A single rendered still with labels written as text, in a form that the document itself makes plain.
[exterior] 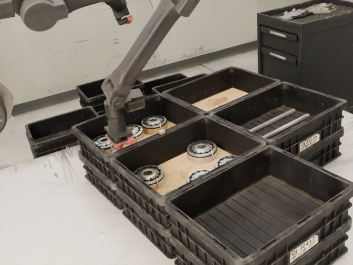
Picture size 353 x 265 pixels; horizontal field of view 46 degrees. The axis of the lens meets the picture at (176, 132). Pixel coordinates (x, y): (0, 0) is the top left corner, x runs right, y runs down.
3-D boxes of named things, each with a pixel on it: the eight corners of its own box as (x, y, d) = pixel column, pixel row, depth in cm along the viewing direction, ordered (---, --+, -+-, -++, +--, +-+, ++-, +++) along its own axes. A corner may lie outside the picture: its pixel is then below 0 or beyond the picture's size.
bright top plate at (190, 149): (199, 160, 135) (199, 158, 135) (181, 149, 143) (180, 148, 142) (222, 148, 140) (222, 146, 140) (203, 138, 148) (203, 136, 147)
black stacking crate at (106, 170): (114, 187, 135) (107, 158, 129) (77, 154, 157) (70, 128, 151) (208, 143, 154) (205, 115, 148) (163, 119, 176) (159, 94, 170)
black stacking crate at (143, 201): (166, 235, 112) (161, 202, 107) (115, 188, 134) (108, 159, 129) (268, 175, 131) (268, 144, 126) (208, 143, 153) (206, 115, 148)
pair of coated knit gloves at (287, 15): (286, 22, 267) (286, 17, 266) (268, 17, 282) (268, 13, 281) (316, 14, 276) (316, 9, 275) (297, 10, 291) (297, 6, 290)
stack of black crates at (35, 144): (54, 213, 235) (32, 145, 214) (44, 187, 260) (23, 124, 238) (120, 189, 249) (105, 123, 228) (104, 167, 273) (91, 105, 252)
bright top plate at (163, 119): (148, 130, 158) (148, 129, 157) (136, 121, 165) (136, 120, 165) (171, 122, 162) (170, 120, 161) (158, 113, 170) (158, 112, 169)
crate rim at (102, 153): (108, 163, 130) (107, 157, 129) (71, 132, 152) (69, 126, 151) (206, 120, 149) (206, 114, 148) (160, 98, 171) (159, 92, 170)
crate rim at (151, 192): (162, 207, 108) (161, 200, 107) (108, 163, 130) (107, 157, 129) (269, 150, 127) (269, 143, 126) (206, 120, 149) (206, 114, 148)
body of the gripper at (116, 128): (122, 125, 144) (118, 106, 140) (133, 136, 136) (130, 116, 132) (104, 131, 141) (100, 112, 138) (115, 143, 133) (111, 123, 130)
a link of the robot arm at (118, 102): (103, 79, 128) (113, 98, 124) (137, 70, 132) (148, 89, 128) (103, 104, 138) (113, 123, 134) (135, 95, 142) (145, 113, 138)
